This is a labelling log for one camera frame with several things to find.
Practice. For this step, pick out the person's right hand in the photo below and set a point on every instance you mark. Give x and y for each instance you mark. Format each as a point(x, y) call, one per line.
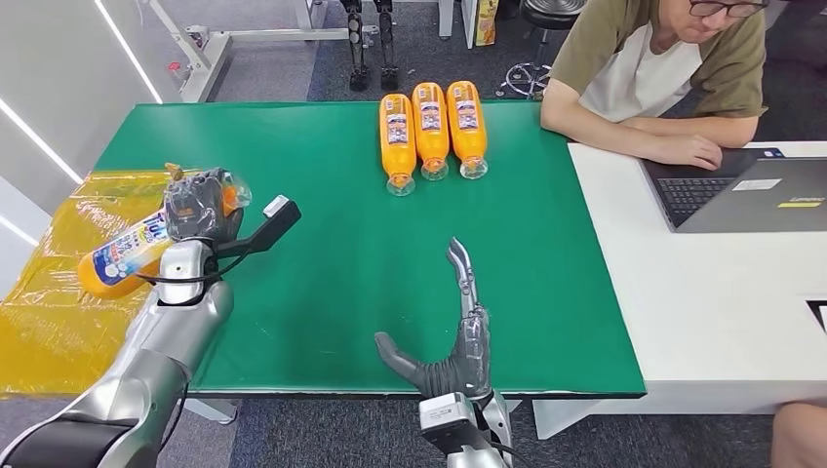
point(688, 152)

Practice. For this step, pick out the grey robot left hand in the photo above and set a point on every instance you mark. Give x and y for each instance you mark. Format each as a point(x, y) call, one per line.
point(197, 206)

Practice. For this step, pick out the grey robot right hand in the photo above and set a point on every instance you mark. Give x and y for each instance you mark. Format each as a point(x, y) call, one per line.
point(468, 362)

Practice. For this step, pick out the orange juice bottle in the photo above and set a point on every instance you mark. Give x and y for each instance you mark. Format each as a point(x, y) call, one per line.
point(123, 258)
point(397, 137)
point(430, 128)
point(466, 124)

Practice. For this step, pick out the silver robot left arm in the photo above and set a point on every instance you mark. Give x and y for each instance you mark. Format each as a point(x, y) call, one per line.
point(155, 349)

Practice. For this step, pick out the person's right forearm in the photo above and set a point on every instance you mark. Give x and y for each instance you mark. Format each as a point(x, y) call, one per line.
point(594, 129)

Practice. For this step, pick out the person's left forearm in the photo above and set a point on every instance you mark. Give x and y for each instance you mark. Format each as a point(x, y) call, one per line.
point(704, 129)

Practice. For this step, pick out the grey laptop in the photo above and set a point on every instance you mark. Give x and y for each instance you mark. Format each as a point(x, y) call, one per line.
point(756, 197)

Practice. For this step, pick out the person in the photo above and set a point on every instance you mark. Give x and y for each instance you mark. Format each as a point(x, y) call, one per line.
point(801, 439)
point(646, 71)

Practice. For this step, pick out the white desk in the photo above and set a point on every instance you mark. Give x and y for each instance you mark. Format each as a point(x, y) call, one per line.
point(711, 291)

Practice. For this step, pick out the green table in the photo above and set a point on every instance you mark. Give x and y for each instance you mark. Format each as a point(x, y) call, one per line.
point(323, 271)

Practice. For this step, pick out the black glasses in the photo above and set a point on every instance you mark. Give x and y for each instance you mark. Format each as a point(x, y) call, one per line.
point(727, 8)

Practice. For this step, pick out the black swivel stool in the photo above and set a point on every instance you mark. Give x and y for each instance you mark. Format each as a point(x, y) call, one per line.
point(543, 39)

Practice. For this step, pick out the yellow plastic-wrapped carton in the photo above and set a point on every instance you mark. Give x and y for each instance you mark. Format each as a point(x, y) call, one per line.
point(45, 336)

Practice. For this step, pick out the black flat device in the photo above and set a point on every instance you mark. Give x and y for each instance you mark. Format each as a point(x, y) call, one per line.
point(817, 315)

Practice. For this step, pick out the black robot leg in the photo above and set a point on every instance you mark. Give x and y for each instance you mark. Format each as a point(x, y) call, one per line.
point(357, 45)
point(387, 45)

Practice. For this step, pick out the yellow printed box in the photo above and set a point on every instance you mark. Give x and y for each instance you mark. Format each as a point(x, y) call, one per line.
point(486, 22)

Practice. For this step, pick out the white furniture panel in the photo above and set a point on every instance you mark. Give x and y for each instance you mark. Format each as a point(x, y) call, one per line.
point(455, 18)

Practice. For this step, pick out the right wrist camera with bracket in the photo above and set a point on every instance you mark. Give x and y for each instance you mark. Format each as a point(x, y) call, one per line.
point(449, 420)

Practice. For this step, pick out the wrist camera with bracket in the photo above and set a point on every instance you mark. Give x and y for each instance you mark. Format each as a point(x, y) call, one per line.
point(449, 420)
point(271, 223)

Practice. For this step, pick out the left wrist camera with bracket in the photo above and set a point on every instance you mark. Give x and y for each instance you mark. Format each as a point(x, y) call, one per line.
point(271, 223)

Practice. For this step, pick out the white metal frame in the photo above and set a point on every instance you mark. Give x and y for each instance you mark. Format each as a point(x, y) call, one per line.
point(213, 48)

